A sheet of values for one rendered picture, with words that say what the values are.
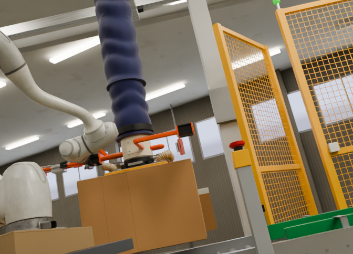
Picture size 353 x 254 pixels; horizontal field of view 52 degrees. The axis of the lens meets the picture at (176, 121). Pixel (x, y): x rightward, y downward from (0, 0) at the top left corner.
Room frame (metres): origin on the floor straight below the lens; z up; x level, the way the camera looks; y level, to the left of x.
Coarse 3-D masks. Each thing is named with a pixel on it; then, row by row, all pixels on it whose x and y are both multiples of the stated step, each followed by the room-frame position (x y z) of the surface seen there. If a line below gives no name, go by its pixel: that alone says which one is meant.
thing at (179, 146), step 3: (177, 141) 9.90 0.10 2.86; (180, 141) 9.84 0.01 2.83; (177, 144) 9.90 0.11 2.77; (180, 144) 9.84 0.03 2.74; (177, 147) 9.89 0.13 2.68; (180, 147) 9.82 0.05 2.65; (183, 147) 9.87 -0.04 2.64; (177, 150) 9.90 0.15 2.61; (180, 150) 9.85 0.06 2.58; (183, 150) 9.86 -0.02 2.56; (180, 153) 9.87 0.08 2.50; (183, 153) 9.84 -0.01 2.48
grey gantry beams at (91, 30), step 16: (208, 0) 3.79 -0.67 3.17; (224, 0) 3.79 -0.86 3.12; (240, 0) 3.83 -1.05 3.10; (144, 16) 3.81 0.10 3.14; (160, 16) 3.81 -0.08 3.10; (176, 16) 3.88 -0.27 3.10; (64, 32) 3.82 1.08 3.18; (80, 32) 3.82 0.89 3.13; (96, 32) 3.85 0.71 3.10; (32, 48) 3.90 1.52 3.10
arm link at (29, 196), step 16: (16, 176) 1.23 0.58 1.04; (32, 176) 1.25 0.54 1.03; (0, 192) 1.24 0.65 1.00; (16, 192) 1.22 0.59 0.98; (32, 192) 1.24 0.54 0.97; (48, 192) 1.30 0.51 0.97; (0, 208) 1.24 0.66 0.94; (16, 208) 1.22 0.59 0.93; (32, 208) 1.23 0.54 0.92; (48, 208) 1.28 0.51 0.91
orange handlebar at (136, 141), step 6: (168, 132) 1.74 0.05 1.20; (174, 132) 1.74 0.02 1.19; (138, 138) 1.75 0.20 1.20; (144, 138) 1.75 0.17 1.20; (150, 138) 1.75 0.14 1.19; (156, 138) 1.75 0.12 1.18; (138, 144) 1.81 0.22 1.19; (162, 144) 2.00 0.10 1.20; (102, 156) 2.00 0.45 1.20; (108, 156) 2.00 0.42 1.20; (114, 156) 2.00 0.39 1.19; (120, 156) 2.04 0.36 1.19; (48, 168) 2.01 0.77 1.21; (66, 168) 2.06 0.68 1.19
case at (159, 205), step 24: (144, 168) 1.83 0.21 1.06; (168, 168) 1.83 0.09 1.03; (192, 168) 1.82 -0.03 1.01; (96, 192) 1.84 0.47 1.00; (120, 192) 1.83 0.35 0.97; (144, 192) 1.83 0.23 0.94; (168, 192) 1.83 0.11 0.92; (192, 192) 1.82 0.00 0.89; (96, 216) 1.84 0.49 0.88; (120, 216) 1.83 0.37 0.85; (144, 216) 1.83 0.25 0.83; (168, 216) 1.83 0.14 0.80; (192, 216) 1.82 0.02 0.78; (96, 240) 1.84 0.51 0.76; (144, 240) 1.83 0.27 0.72; (168, 240) 1.83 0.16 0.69; (192, 240) 1.82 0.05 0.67
